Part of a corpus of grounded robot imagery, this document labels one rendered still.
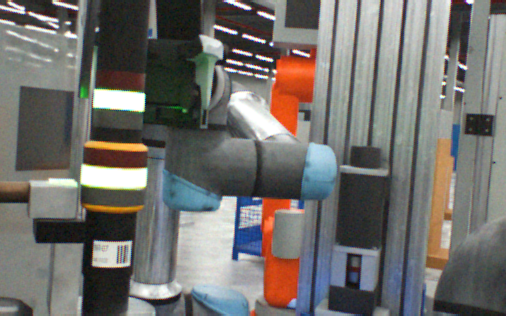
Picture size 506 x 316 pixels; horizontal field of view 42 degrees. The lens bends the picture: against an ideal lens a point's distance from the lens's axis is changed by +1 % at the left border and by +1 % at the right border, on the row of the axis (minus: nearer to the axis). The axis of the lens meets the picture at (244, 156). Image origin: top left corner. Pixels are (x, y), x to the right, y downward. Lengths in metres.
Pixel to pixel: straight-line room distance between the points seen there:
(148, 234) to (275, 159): 0.45
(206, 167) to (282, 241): 3.55
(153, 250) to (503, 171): 1.32
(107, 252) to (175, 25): 0.29
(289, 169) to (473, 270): 0.25
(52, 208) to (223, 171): 0.39
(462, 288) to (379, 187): 0.48
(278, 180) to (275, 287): 3.65
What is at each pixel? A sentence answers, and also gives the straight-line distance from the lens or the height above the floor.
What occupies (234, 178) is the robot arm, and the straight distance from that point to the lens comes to 0.80.
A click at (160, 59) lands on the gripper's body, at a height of 1.65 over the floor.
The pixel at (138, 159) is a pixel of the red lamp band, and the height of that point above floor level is 1.57.
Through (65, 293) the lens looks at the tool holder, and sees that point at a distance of 0.46.
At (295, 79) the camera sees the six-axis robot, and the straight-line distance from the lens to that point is 4.49.
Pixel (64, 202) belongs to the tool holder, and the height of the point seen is 1.54.
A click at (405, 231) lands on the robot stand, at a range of 1.35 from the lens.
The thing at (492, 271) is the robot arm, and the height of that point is 1.45.
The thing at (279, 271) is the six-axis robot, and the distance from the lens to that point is 4.42.
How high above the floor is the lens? 1.60
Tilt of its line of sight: 3 degrees down
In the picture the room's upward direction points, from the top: 4 degrees clockwise
